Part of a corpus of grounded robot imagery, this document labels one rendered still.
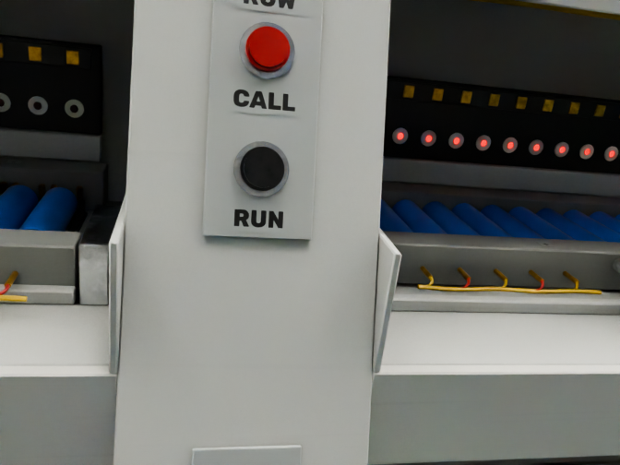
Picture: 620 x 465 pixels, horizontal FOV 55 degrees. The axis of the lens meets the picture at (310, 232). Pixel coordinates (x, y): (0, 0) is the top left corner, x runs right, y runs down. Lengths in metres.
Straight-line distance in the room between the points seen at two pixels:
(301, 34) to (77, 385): 0.15
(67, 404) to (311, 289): 0.10
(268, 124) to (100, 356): 0.10
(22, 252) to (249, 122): 0.11
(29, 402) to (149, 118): 0.11
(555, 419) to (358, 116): 0.15
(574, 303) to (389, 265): 0.13
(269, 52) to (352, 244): 0.08
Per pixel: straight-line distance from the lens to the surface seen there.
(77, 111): 0.39
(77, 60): 0.39
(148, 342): 0.22
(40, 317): 0.26
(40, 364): 0.24
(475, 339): 0.28
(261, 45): 0.22
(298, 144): 0.22
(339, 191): 0.23
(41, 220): 0.31
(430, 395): 0.25
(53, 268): 0.27
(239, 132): 0.22
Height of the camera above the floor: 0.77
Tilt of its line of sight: 1 degrees down
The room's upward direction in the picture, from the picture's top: 3 degrees clockwise
